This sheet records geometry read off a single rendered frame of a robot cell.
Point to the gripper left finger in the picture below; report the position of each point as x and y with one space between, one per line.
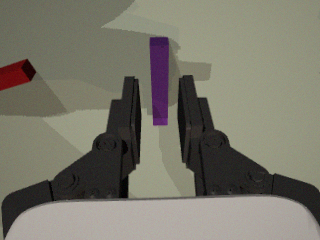
101 172

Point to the red rod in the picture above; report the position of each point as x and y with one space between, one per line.
16 74

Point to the purple rod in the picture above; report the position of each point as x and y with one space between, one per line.
159 62

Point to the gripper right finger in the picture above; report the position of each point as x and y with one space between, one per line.
224 168

